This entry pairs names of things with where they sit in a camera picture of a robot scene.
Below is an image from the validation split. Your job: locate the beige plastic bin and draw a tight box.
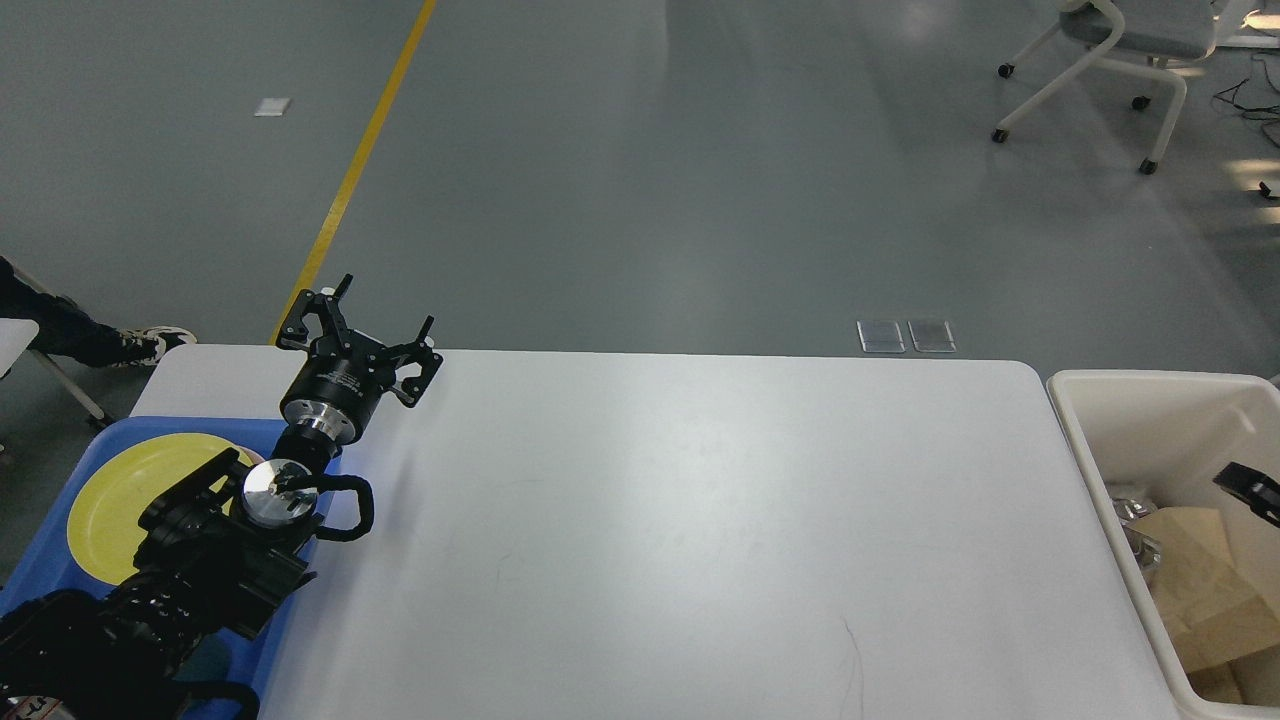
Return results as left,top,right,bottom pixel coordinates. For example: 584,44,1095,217
1047,370,1279,719

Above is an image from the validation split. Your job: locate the blue plastic tray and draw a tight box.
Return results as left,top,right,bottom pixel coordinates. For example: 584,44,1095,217
0,416,347,720

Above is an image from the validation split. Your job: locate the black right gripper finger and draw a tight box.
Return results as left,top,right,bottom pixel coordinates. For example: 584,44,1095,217
1213,462,1279,528

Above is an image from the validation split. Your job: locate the yellow plastic plate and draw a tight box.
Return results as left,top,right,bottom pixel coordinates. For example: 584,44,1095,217
65,432,262,597

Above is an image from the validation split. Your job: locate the floor socket plate right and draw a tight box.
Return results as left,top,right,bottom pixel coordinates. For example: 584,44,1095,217
908,319,957,354

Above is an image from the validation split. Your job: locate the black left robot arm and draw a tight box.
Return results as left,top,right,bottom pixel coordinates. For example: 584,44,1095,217
3,275,443,719

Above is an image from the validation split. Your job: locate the person at left edge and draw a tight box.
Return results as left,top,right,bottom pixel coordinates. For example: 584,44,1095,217
1,258,198,368

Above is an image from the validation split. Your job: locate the brown paper bag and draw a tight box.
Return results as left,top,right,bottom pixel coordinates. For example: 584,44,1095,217
1132,507,1279,673

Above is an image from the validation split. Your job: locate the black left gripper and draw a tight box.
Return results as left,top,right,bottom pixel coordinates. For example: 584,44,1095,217
274,274,444,446

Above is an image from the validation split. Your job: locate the aluminium foil tray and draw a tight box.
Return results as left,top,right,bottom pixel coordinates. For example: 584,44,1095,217
1108,489,1164,587

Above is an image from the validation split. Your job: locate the floor socket plate left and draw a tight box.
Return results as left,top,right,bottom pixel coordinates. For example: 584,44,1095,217
856,320,908,354

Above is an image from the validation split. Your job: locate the white grey office chair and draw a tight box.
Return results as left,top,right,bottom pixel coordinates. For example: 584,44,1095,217
989,1,1219,176

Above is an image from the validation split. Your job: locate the black cable on floor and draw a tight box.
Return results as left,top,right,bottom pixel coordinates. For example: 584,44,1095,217
1213,53,1280,201

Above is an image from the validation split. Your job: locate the floor socket plate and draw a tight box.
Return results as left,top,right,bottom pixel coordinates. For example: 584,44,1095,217
856,320,908,354
908,319,957,354

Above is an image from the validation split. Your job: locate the white chair leg with caster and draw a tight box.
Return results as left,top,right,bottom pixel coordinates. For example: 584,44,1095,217
23,348,116,432

